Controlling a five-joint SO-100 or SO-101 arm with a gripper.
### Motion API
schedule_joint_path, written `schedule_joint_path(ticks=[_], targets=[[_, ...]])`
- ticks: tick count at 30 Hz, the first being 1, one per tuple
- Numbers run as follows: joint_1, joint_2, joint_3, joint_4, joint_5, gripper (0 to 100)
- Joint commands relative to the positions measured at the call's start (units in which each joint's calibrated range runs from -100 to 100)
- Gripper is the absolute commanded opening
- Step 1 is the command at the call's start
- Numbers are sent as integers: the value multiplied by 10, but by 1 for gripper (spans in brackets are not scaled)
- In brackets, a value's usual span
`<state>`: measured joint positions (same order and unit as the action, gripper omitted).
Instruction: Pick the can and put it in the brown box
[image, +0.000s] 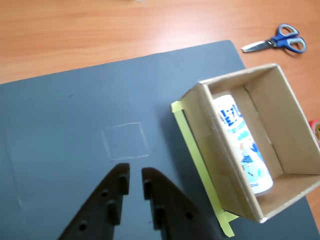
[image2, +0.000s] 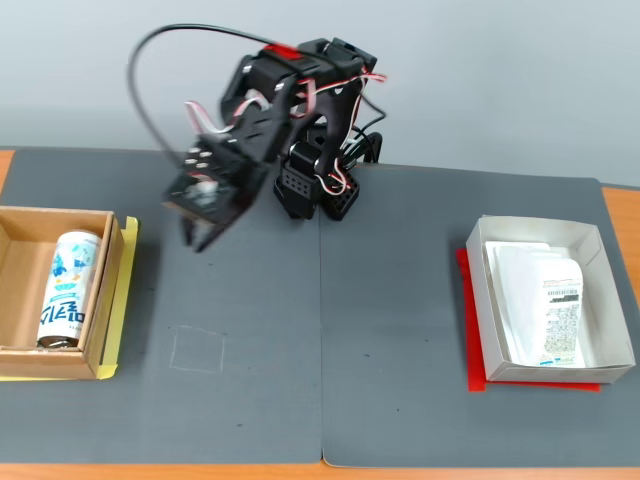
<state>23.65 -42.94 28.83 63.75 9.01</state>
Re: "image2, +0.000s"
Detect white blue Milkis can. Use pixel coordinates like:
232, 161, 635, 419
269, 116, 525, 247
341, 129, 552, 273
36, 229, 104, 350

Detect grey table mat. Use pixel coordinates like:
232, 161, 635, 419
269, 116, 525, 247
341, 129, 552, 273
0, 147, 324, 466
319, 162, 640, 470

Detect white pouch with label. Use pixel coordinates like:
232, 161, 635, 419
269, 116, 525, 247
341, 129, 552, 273
483, 240, 587, 369

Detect red white black servo wire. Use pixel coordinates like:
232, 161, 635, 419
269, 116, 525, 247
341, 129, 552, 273
183, 92, 274, 137

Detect red paper sheet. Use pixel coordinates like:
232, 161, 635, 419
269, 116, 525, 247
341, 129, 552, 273
454, 248, 601, 394

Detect black table clamp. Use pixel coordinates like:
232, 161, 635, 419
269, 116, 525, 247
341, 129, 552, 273
349, 131, 384, 166

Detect yellow paper sheet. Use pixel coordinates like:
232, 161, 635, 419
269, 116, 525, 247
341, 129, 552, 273
0, 215, 140, 382

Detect white cardboard box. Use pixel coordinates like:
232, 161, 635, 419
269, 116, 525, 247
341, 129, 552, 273
465, 214, 637, 385

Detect brown cardboard box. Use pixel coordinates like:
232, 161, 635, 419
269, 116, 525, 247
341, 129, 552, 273
0, 205, 125, 381

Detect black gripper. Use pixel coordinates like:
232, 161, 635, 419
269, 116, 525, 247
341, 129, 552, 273
178, 77, 299, 254

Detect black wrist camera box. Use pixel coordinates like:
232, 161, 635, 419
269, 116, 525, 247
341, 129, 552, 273
160, 167, 242, 222

